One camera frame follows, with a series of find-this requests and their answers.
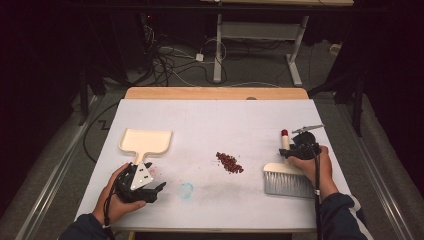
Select person's left hand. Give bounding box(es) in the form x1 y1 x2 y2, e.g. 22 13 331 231
92 162 148 225

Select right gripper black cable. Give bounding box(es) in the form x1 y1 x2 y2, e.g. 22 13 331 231
313 153 325 240

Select person's right hand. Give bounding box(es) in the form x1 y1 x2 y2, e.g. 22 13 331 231
287 145 338 199

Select cream brush with grey bristles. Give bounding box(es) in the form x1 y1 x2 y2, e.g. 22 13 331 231
263 129 316 199

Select red and green beans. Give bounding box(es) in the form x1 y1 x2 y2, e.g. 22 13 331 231
215 151 245 175

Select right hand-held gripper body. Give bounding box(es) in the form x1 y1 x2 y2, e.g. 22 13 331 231
289 124 325 160

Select metal floor rail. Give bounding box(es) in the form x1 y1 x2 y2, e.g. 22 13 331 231
14 96 104 240
336 103 418 240

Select tangle of floor cables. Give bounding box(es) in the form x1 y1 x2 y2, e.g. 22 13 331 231
141 13 229 88

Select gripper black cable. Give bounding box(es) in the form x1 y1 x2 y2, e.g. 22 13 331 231
313 153 325 240
102 166 134 240

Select black metal stand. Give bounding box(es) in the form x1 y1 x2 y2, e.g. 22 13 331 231
78 66 108 126
308 66 366 138

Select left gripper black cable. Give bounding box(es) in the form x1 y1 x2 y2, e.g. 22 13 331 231
102 166 134 240

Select white table frame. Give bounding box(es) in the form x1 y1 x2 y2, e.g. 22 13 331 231
199 0 355 87

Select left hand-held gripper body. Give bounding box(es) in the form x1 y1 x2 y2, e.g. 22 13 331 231
113 161 158 204

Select cream plastic dustpan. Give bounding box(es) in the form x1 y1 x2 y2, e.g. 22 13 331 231
118 128 174 167

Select black floor cable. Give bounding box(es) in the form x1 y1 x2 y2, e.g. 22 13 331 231
82 101 120 164

